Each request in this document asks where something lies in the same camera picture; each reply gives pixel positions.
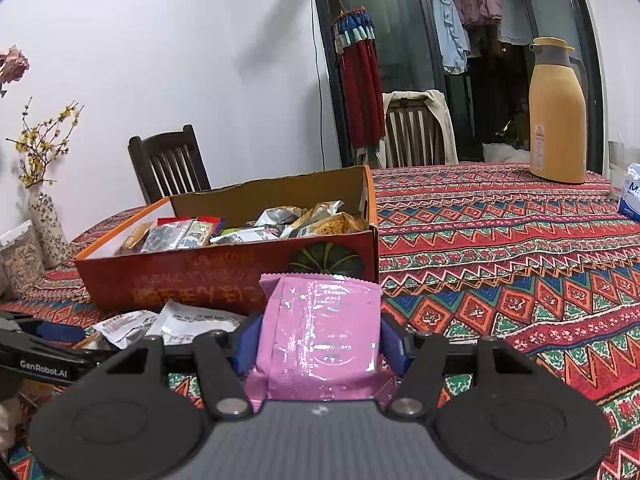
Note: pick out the dark wooden chair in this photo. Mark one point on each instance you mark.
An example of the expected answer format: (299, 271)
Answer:
(170, 165)

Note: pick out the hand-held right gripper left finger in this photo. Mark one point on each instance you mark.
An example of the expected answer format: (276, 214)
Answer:
(247, 345)

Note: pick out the yellow flower branches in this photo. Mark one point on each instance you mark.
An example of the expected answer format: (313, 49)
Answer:
(35, 150)

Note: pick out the white hanging garment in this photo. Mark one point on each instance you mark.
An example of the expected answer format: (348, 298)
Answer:
(515, 30)

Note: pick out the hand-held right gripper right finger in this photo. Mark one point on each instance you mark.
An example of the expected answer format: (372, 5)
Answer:
(391, 345)

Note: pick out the yellow thermos jug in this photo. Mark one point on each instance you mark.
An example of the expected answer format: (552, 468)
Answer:
(557, 125)

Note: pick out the pile of assorted snack packs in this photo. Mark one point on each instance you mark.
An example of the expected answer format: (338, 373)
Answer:
(280, 225)

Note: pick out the small floral vase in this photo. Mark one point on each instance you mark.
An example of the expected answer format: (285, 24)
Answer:
(47, 235)

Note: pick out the light blue denim shirt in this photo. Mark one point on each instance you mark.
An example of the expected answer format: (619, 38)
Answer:
(450, 25)

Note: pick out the pink snack packet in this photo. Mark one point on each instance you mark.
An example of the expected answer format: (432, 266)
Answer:
(320, 335)

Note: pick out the white blue tissue pack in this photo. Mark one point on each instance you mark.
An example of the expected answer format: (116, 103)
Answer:
(631, 195)

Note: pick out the sliding glass door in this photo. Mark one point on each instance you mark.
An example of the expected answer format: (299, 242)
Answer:
(400, 35)

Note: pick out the clear drinking glass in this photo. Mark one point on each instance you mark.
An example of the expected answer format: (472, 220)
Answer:
(617, 160)

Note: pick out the orange cardboard box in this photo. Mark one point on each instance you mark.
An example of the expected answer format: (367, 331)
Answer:
(200, 280)

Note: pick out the chair with beige jacket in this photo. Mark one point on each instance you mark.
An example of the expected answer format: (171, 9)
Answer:
(445, 125)

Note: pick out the brown slatted wooden chair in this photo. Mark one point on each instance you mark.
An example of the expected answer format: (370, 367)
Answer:
(410, 135)

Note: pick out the pink dried flowers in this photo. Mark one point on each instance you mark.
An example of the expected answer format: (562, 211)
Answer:
(12, 65)

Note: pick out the white snack packet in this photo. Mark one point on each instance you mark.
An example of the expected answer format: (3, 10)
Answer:
(195, 317)
(125, 327)

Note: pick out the red hanging cloth blue fringe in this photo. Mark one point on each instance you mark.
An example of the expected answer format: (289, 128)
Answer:
(360, 90)

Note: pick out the clear jar with white lid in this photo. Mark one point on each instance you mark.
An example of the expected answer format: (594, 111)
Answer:
(22, 265)

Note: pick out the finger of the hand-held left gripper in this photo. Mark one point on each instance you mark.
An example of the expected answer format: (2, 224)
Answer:
(15, 321)
(60, 333)

